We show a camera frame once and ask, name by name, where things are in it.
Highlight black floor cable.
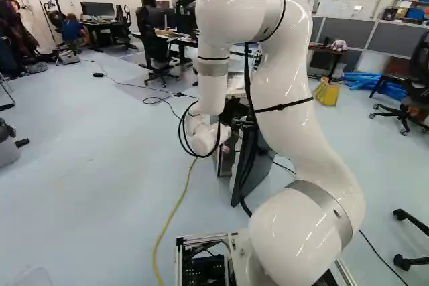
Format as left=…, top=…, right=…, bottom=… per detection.
left=92, top=60, right=199, bottom=117

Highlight yellow bag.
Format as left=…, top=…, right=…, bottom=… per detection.
left=313, top=76, right=341, bottom=108

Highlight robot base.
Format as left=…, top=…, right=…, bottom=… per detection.
left=174, top=231, right=358, bottom=286

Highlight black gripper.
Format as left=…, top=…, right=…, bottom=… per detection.
left=219, top=97, right=258, bottom=133

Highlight grey machine with black handle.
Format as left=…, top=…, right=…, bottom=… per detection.
left=0, top=117, right=31, bottom=169

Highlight black chair with star base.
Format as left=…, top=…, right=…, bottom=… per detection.
left=368, top=33, right=429, bottom=137

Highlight yellow floor cable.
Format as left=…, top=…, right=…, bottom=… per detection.
left=152, top=157, right=198, bottom=286

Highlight person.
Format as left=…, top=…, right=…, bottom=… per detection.
left=61, top=12, right=90, bottom=55

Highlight black wheeled chair base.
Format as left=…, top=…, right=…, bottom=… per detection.
left=391, top=208, right=429, bottom=272

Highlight black office chair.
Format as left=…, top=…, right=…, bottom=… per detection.
left=135, top=6, right=182, bottom=88

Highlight blue foam tubes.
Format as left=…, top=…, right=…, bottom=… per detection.
left=341, top=70, right=412, bottom=101

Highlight dark grey fridge door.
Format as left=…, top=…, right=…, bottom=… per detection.
left=230, top=121, right=278, bottom=208

